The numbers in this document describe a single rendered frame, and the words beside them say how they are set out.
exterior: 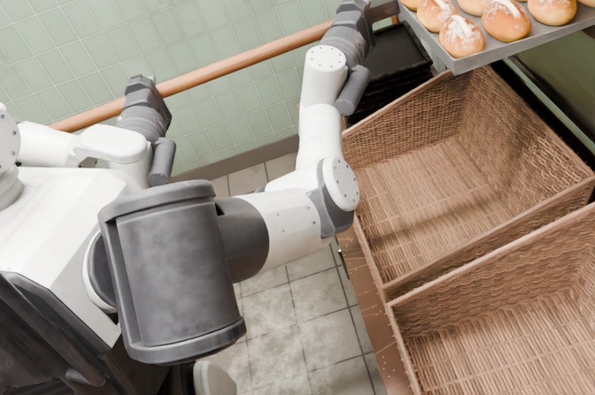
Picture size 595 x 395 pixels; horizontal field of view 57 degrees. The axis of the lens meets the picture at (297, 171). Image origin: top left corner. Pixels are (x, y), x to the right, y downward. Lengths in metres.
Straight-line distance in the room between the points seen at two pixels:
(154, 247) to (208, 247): 0.05
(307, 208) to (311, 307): 1.50
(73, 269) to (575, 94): 0.97
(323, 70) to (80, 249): 0.49
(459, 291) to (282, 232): 0.68
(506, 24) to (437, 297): 0.57
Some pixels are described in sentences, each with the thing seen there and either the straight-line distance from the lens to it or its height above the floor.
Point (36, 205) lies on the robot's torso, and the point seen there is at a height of 1.40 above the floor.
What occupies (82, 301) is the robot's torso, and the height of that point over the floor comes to 1.34.
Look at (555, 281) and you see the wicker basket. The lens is 1.32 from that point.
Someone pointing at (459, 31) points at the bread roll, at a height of 1.24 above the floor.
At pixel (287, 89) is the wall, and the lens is 2.60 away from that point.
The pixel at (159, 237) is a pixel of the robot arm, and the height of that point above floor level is 1.40.
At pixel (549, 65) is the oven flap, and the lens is 1.28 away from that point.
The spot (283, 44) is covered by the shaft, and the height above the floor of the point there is 1.21.
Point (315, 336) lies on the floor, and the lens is 2.07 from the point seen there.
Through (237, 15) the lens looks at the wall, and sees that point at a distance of 2.41.
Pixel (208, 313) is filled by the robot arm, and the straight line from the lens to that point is 0.49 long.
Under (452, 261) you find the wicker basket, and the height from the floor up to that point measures 0.74.
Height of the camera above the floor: 1.71
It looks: 40 degrees down
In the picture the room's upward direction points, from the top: 21 degrees counter-clockwise
